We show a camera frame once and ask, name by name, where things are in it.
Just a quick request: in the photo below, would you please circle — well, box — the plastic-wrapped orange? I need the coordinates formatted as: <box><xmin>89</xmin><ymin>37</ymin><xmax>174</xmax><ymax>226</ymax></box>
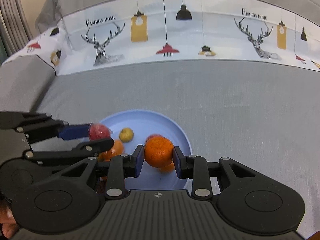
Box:
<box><xmin>101</xmin><ymin>140</ymin><xmax>124</xmax><ymax>161</ymax></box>
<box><xmin>159</xmin><ymin>161</ymin><xmax>175</xmax><ymax>173</ymax></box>

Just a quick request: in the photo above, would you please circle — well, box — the grey printed sofa cover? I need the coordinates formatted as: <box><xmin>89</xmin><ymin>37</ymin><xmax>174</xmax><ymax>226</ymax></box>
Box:
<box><xmin>0</xmin><ymin>0</ymin><xmax>320</xmax><ymax>240</ymax></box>

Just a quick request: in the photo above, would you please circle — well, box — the grey ribbed curtain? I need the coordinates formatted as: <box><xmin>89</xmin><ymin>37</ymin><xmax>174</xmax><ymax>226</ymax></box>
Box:
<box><xmin>1</xmin><ymin>0</ymin><xmax>33</xmax><ymax>57</ymax></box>

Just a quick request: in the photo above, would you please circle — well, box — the person's left hand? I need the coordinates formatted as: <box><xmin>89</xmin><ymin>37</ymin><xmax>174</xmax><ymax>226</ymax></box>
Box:
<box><xmin>0</xmin><ymin>194</ymin><xmax>19</xmax><ymax>239</ymax></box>

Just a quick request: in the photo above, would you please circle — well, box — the round orange mandarin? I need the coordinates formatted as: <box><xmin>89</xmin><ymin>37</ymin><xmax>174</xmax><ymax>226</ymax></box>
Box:
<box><xmin>144</xmin><ymin>137</ymin><xmax>174</xmax><ymax>168</ymax></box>

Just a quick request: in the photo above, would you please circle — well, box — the yellow-green small fruit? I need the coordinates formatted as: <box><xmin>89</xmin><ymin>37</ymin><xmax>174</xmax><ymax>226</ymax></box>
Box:
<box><xmin>119</xmin><ymin>127</ymin><xmax>134</xmax><ymax>143</ymax></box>

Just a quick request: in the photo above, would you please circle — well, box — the small red fruit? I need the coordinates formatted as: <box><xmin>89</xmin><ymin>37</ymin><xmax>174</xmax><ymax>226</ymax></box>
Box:
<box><xmin>88</xmin><ymin>123</ymin><xmax>112</xmax><ymax>140</ymax></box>

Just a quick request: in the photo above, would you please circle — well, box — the blue round plate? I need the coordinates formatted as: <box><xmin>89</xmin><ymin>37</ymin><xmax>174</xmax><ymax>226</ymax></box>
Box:
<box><xmin>101</xmin><ymin>110</ymin><xmax>192</xmax><ymax>191</ymax></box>

